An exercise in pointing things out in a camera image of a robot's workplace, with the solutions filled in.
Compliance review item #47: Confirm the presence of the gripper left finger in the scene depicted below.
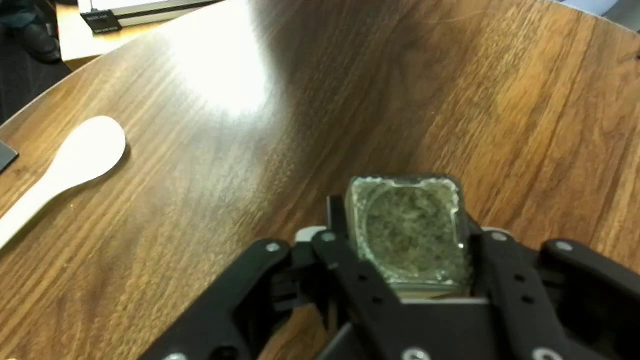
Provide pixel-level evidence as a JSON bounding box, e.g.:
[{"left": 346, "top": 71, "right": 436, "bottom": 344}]
[{"left": 137, "top": 196, "right": 402, "bottom": 360}]

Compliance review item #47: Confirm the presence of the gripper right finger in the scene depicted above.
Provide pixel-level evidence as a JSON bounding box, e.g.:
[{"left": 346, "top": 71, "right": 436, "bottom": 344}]
[{"left": 469, "top": 219, "right": 640, "bottom": 360}]

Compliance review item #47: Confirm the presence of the glass salt bottle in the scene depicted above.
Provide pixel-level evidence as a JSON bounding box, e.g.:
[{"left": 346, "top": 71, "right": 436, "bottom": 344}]
[{"left": 345, "top": 174, "right": 474, "bottom": 297}]

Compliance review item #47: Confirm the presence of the pale wooden spoon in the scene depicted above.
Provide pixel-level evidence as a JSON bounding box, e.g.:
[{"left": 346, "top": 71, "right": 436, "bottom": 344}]
[{"left": 0, "top": 115, "right": 128, "bottom": 251}]

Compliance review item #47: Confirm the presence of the flat black object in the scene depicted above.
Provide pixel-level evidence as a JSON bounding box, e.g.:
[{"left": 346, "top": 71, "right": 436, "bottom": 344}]
[{"left": 0, "top": 140, "right": 20, "bottom": 174}]

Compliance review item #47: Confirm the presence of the light wooden table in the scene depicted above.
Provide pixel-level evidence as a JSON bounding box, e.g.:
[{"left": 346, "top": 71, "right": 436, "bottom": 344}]
[{"left": 55, "top": 3, "right": 171, "bottom": 71}]

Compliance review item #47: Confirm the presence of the white box with black label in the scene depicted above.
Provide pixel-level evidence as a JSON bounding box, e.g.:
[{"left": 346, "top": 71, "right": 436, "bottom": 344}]
[{"left": 77, "top": 0, "right": 227, "bottom": 35}]

